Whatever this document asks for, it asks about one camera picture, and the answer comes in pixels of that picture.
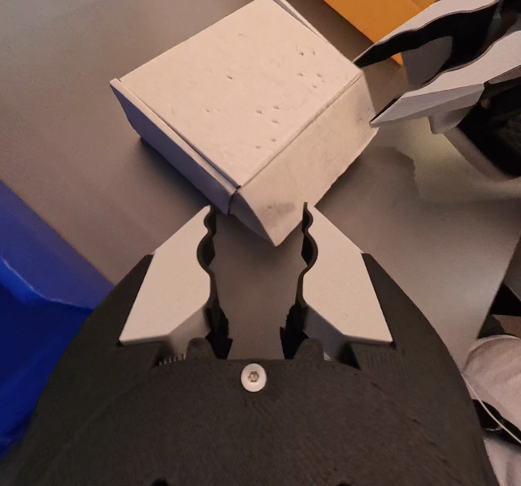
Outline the person's white clothing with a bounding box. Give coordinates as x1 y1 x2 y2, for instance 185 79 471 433
462 335 521 486

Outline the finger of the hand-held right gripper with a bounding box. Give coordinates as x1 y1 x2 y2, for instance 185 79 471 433
353 0 513 69
370 38 521 135

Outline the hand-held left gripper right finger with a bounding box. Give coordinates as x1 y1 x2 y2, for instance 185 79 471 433
280 202 395 360

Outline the white cardboard box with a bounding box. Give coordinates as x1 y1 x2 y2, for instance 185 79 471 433
109 0 380 247

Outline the blue plastic bin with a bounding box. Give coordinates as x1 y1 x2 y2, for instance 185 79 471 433
0 181 115 456

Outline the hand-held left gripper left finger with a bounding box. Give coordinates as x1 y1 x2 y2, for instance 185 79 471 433
119 204 233 360

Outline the white wire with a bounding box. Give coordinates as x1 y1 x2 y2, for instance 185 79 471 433
468 388 521 446

